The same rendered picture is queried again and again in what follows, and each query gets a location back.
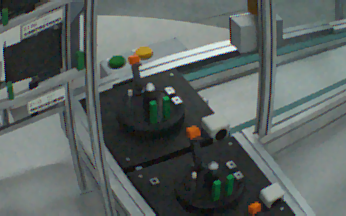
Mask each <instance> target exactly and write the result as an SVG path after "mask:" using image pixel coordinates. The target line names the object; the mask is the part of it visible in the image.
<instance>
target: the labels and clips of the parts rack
mask: <svg viewBox="0 0 346 216"><path fill-rule="evenodd" d="M35 5H36V4H35V3H33V4H31V5H29V6H27V7H25V14H28V13H30V12H32V11H34V10H35V8H36V7H35ZM64 10H65V9H64V6H63V7H61V8H59V9H56V10H53V11H51V12H48V13H46V14H43V15H41V16H39V17H37V18H35V19H33V20H31V21H29V22H27V23H25V24H23V25H20V35H21V36H20V38H21V40H22V39H24V38H26V37H28V36H31V35H33V34H35V33H37V32H40V31H42V30H44V29H46V28H48V27H50V26H52V25H54V24H57V23H60V22H62V21H64V19H65V18H64V14H65V13H64ZM2 24H3V26H6V25H8V8H7V7H6V8H4V9H2ZM75 56H76V58H75V62H76V68H77V69H78V70H77V71H78V72H79V71H82V70H84V53H82V50H80V51H77V52H75ZM37 79H38V78H36V79H34V80H32V81H30V82H29V89H30V90H32V89H35V88H37V87H38V80H37ZM7 91H8V96H9V99H10V101H12V100H14V93H13V84H12V81H9V82H7ZM64 100H67V90H66V84H65V85H62V86H60V87H58V88H54V89H52V90H50V91H47V92H45V93H43V94H42V95H37V96H36V97H33V98H32V99H30V100H26V107H27V111H28V115H29V114H31V115H30V116H27V117H25V118H23V119H20V120H18V121H15V122H13V123H10V124H8V125H6V126H4V127H1V128H0V136H2V135H3V134H7V133H10V132H11V131H14V130H16V129H17V130H18V129H19V128H22V127H24V126H27V125H30V124H31V123H35V122H36V121H40V120H42V119H44V118H48V117H50V116H51V115H56V114H58V113H60V112H62V111H65V105H64V102H62V103H60V104H58V105H56V106H52V105H55V104H57V103H58V102H60V101H64ZM48 106H51V107H49V108H47V109H45V110H42V109H44V108H46V107H48ZM38 110H41V111H40V112H38ZM3 125H4V124H3V118H2V113H1V112H0V126H3Z"/></svg>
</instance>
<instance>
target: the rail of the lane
mask: <svg viewBox="0 0 346 216"><path fill-rule="evenodd" d="M255 53H256V54H257V53H259V49H258V50H253V51H249V52H246V53H240V52H239V51H238V50H237V49H236V48H235V47H234V46H233V45H232V44H231V43H230V41H229V40H227V41H222V42H220V43H214V44H211V45H209V46H208V45H205V46H203V47H200V48H194V49H191V50H188V51H186V52H179V53H177V54H174V55H171V56H168V57H165V58H162V59H156V60H153V61H150V62H147V63H144V64H142V66H140V67H139V70H140V75H141V78H145V77H150V76H153V75H155V74H158V73H161V72H165V71H167V70H170V69H173V68H176V69H177V70H178V71H179V73H180V74H181V75H184V74H187V73H190V72H192V71H195V70H199V69H204V68H207V67H209V66H212V65H217V64H220V63H223V62H228V61H231V60H233V59H238V58H240V57H246V56H248V55H253V54H255ZM133 80H134V78H133V73H132V70H131V68H129V69H127V70H124V71H121V72H118V73H115V74H113V75H110V76H107V77H105V78H102V79H99V80H98V84H99V94H100V93H103V92H105V91H107V90H110V89H113V88H116V87H118V86H121V85H124V84H126V83H130V82H133ZM72 94H73V101H74V102H75V101H77V100H79V102H80V104H81V100H83V99H85V85H84V86H82V87H78V88H75V89H72ZM59 115H60V121H61V129H62V130H63V131H64V134H65V135H66V137H67V130H66V126H65V115H64V111H62V112H60V113H59ZM67 138H68V137H67Z"/></svg>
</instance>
